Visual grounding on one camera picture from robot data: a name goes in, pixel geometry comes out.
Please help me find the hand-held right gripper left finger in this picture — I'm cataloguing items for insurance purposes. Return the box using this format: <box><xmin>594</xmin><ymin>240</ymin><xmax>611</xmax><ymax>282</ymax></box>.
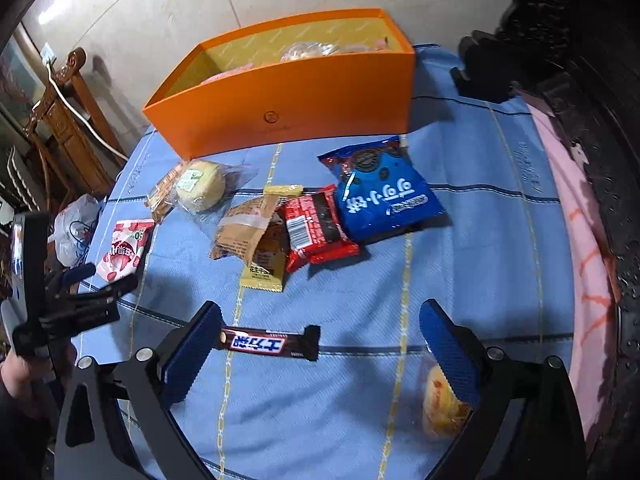
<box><xmin>52</xmin><ymin>301</ymin><xmax>223</xmax><ymax>480</ymax></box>

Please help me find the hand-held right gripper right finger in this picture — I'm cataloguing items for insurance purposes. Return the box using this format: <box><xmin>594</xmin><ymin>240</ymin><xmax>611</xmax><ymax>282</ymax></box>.
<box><xmin>419</xmin><ymin>299</ymin><xmax>588</xmax><ymax>480</ymax></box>

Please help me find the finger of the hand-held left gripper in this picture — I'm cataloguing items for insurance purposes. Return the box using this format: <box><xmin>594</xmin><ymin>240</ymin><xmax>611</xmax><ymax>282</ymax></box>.
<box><xmin>47</xmin><ymin>262</ymin><xmax>97</xmax><ymax>294</ymax></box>
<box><xmin>42</xmin><ymin>275</ymin><xmax>139</xmax><ymax>336</ymax></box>

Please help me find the black chocolate bar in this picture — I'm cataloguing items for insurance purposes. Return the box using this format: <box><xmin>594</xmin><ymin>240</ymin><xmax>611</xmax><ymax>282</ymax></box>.
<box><xmin>217</xmin><ymin>325</ymin><xmax>321</xmax><ymax>362</ymax></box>

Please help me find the yellow peanut candy packet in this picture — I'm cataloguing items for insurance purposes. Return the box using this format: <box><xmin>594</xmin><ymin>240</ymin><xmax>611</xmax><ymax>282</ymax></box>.
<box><xmin>240</xmin><ymin>185</ymin><xmax>304</xmax><ymax>293</ymax></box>

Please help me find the orange cardboard box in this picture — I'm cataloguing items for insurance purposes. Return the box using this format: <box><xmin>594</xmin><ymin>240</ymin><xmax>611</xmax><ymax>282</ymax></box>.
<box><xmin>142</xmin><ymin>7</ymin><xmax>417</xmax><ymax>160</ymax></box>

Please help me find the clear puffed rice cracker packet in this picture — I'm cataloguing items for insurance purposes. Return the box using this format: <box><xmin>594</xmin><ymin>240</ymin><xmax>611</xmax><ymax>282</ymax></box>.
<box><xmin>279</xmin><ymin>41</ymin><xmax>347</xmax><ymax>64</ymax></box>

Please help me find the person's left forearm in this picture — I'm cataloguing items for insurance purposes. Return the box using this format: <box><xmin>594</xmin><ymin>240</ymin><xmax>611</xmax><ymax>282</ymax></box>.
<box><xmin>0</xmin><ymin>390</ymin><xmax>58</xmax><ymax>480</ymax></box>

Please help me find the person's left hand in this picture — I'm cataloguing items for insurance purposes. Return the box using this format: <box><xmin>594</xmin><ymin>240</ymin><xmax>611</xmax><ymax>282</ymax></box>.
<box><xmin>0</xmin><ymin>345</ymin><xmax>77</xmax><ymax>401</ymax></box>

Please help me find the white plastic bag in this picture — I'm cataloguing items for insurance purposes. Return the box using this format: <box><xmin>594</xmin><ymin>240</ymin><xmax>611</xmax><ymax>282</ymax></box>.
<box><xmin>54</xmin><ymin>194</ymin><xmax>101</xmax><ymax>267</ymax></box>

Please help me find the pink strawberry snack packet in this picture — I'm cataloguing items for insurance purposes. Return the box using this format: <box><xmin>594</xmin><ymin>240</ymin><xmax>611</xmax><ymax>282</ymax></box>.
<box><xmin>95</xmin><ymin>219</ymin><xmax>156</xmax><ymax>282</ymax></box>

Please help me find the yellow cake packet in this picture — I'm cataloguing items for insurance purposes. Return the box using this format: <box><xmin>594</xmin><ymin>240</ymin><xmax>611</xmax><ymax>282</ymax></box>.
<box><xmin>421</xmin><ymin>364</ymin><xmax>472</xmax><ymax>440</ymax></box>

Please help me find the blue checked bed sheet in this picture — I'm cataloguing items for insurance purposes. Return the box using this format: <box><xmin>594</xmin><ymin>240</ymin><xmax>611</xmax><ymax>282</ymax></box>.
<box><xmin>70</xmin><ymin>42</ymin><xmax>576</xmax><ymax>480</ymax></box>

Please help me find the white slatted rack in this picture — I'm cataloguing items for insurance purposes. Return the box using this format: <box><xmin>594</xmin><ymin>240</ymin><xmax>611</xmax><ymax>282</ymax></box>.
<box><xmin>0</xmin><ymin>147</ymin><xmax>39</xmax><ymax>211</ymax></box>

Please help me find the brown paper snack packet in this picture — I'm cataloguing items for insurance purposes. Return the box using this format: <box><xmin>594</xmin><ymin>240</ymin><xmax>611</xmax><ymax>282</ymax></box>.
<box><xmin>209</xmin><ymin>195</ymin><xmax>288</xmax><ymax>266</ymax></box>

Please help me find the carved wooden chair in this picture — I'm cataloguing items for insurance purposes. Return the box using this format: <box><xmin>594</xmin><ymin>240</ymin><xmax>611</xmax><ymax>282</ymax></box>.
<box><xmin>20</xmin><ymin>47</ymin><xmax>126</xmax><ymax>211</ymax></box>

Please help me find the round bun packet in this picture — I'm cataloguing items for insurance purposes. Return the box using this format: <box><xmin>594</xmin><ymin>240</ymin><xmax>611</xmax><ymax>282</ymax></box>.
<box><xmin>145</xmin><ymin>158</ymin><xmax>256</xmax><ymax>223</ymax></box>

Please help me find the blue cookie packet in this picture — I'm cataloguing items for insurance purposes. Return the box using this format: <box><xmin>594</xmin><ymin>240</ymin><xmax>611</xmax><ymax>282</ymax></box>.
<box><xmin>318</xmin><ymin>136</ymin><xmax>446</xmax><ymax>243</ymax></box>

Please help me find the red cookie packet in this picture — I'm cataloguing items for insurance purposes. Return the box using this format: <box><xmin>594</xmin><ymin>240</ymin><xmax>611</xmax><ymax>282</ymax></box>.
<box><xmin>282</xmin><ymin>184</ymin><xmax>361</xmax><ymax>273</ymax></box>

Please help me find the pink cloth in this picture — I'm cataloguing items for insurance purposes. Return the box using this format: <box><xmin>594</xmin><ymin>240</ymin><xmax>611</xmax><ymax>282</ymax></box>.
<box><xmin>520</xmin><ymin>90</ymin><xmax>622</xmax><ymax>453</ymax></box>

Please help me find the black stand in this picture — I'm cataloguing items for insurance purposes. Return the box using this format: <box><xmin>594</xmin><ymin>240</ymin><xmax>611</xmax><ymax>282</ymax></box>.
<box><xmin>450</xmin><ymin>30</ymin><xmax>516</xmax><ymax>104</ymax></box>

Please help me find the black carved headboard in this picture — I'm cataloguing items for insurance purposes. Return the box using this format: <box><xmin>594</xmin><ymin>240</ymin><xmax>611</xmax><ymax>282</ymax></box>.
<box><xmin>500</xmin><ymin>0</ymin><xmax>640</xmax><ymax>480</ymax></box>

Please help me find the white cable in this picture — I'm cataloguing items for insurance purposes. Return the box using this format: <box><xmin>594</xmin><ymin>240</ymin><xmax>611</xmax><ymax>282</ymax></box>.
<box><xmin>45</xmin><ymin>62</ymin><xmax>128</xmax><ymax>161</ymax></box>

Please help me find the framed wall picture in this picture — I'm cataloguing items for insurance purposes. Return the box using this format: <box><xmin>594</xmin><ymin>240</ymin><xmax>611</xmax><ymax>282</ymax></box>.
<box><xmin>0</xmin><ymin>35</ymin><xmax>51</xmax><ymax>126</ymax></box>

